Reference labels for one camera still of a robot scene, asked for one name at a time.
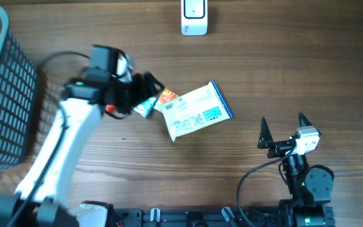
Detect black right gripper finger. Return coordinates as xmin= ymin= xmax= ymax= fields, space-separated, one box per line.
xmin=257 ymin=117 xmax=274 ymax=149
xmin=298 ymin=112 xmax=312 ymax=127

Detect orange tissue pack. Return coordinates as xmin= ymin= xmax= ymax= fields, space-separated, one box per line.
xmin=154 ymin=88 xmax=179 ymax=112

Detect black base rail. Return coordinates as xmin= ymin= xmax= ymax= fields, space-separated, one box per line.
xmin=112 ymin=206 xmax=336 ymax=227

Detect teal tissue pack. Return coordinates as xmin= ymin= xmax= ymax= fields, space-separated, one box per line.
xmin=133 ymin=96 xmax=158 ymax=118

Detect red snack packet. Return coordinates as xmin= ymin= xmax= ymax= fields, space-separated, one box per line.
xmin=105 ymin=105 xmax=115 ymax=114

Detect cream snack bag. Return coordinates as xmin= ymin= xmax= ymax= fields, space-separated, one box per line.
xmin=158 ymin=81 xmax=234 ymax=142

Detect grey plastic mesh basket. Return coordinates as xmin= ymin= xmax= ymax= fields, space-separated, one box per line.
xmin=0 ymin=7 xmax=40 ymax=170

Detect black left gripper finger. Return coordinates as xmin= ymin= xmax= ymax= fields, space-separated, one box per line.
xmin=143 ymin=72 xmax=165 ymax=97
xmin=132 ymin=73 xmax=150 ymax=106

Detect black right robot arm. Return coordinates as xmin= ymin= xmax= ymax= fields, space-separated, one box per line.
xmin=257 ymin=113 xmax=335 ymax=226

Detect white barcode scanner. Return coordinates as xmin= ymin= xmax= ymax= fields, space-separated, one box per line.
xmin=180 ymin=0 xmax=208 ymax=36

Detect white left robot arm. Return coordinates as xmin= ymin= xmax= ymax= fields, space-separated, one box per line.
xmin=0 ymin=45 xmax=165 ymax=226

